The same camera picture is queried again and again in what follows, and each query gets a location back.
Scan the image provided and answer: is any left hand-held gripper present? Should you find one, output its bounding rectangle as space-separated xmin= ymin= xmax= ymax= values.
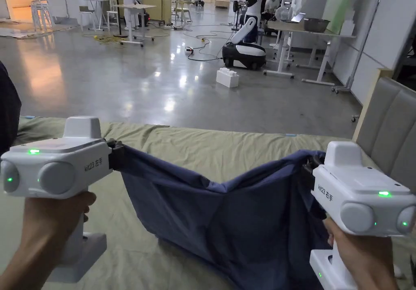
xmin=0 ymin=116 xmax=126 ymax=284

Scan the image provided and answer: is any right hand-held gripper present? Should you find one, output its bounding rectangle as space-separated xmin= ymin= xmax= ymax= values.
xmin=300 ymin=140 xmax=416 ymax=290

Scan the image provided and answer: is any dark blue shirt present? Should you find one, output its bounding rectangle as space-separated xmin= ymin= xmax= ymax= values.
xmin=119 ymin=146 xmax=336 ymax=290

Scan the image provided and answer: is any person's right forearm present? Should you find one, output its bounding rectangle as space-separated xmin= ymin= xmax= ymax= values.
xmin=345 ymin=268 xmax=401 ymax=290

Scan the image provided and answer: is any person's left forearm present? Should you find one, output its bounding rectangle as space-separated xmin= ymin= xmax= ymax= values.
xmin=0 ymin=231 xmax=69 ymax=290

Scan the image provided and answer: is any person's left hand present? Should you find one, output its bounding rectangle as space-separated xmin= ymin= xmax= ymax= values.
xmin=23 ymin=190 xmax=98 ymax=261

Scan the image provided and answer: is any person's right hand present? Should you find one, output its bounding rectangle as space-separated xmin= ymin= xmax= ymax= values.
xmin=323 ymin=218 xmax=397 ymax=279

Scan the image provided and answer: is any grey padded headboard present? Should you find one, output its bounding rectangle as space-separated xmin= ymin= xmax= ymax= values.
xmin=352 ymin=68 xmax=416 ymax=212

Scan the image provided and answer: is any bed with pale green sheet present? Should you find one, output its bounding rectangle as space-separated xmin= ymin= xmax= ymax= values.
xmin=0 ymin=116 xmax=405 ymax=290

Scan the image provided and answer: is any stack of white stools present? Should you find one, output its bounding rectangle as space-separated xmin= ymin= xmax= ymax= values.
xmin=30 ymin=0 xmax=53 ymax=31

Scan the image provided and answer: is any white stool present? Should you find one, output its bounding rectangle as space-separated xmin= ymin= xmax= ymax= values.
xmin=79 ymin=5 xmax=98 ymax=32

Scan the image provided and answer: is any long white-legged table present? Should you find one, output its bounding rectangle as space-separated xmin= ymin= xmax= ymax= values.
xmin=262 ymin=12 xmax=357 ymax=93

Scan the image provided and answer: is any white desk with laptop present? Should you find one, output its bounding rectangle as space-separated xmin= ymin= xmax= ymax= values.
xmin=82 ymin=0 xmax=112 ymax=32

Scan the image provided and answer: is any white plastic block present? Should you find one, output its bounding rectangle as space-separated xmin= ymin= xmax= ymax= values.
xmin=216 ymin=67 xmax=241 ymax=90

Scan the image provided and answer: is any wooden-top table on castors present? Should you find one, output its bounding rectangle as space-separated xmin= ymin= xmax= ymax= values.
xmin=112 ymin=3 xmax=157 ymax=48

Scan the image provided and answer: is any white robot on black base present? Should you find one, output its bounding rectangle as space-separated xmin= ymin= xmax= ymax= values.
xmin=222 ymin=0 xmax=295 ymax=70

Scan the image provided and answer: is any white standing fan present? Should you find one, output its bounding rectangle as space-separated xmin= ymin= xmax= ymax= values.
xmin=270 ymin=5 xmax=290 ymax=51

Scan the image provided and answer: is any pale green chair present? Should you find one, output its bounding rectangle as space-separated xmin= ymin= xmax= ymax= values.
xmin=175 ymin=0 xmax=193 ymax=23

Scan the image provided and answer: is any yellow cable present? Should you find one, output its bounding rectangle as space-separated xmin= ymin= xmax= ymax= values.
xmin=82 ymin=32 xmax=130 ymax=46

